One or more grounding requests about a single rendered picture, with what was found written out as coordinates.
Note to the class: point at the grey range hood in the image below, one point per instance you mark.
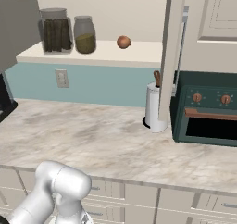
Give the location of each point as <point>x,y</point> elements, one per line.
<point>17,30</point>

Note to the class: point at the white wall outlet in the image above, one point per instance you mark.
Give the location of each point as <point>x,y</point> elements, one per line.
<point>62,78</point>

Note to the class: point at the black stove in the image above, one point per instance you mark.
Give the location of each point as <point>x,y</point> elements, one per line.
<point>5,104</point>

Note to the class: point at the open cream cabinet door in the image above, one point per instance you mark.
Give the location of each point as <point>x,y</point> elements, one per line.
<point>171,48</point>

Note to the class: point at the dark green toaster oven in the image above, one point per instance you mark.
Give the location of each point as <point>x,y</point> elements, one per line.
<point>182,126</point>

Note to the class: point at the glass jar with yellow-green contents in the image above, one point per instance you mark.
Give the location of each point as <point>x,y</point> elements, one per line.
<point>84,38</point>

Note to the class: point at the closed cream cabinet door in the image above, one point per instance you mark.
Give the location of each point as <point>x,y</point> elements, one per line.
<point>213,24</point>

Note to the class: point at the white paper towel holder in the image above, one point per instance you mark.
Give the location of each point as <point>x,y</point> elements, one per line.
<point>153,107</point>

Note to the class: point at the brown onion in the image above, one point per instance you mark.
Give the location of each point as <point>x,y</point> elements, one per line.
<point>123,42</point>

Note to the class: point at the cream drawer front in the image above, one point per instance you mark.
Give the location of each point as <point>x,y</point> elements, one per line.
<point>108,189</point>
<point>227,200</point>
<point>10,180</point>
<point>108,214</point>

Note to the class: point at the copper toaster oven knob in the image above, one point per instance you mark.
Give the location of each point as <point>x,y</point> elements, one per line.
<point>225,99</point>
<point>197,97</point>

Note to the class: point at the glass jar with dark sticks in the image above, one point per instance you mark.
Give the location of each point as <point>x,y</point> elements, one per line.
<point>56,33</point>

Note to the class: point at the open cream wall cabinet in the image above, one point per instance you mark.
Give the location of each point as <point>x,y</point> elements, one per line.
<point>123,53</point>

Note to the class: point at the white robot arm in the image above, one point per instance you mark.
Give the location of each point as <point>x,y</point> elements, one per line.
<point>58,184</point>

